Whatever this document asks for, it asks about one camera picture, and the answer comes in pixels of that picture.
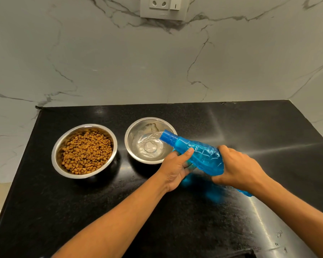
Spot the person's right hand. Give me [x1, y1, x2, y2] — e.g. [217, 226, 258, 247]
[211, 145, 271, 195]

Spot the person's left hand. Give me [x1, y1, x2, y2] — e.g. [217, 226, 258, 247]
[157, 147, 197, 192]

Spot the blue plastic water bottle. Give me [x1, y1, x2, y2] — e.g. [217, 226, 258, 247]
[159, 129, 253, 197]

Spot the plain steel bowl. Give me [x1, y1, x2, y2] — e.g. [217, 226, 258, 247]
[124, 117, 178, 165]

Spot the steel bowl with yellow residue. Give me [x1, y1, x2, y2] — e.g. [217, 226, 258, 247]
[51, 124, 118, 180]

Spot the person's right forearm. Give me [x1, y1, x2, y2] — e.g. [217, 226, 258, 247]
[252, 174, 323, 258]

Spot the person's left forearm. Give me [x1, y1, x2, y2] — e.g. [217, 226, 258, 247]
[51, 172, 169, 258]

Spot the white wall socket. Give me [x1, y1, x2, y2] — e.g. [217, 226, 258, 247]
[140, 0, 190, 21]

